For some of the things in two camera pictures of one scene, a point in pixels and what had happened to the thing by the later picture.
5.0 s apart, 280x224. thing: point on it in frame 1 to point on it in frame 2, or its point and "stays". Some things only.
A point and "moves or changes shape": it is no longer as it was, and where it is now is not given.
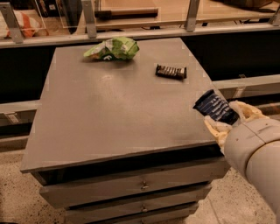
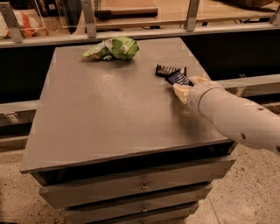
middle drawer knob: (144, 209) stays
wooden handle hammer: (116, 13) stays
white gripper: (241, 143) to (199, 94)
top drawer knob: (144, 185) stays
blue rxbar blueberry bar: (210, 104) moves or changes shape
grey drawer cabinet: (115, 137) stays
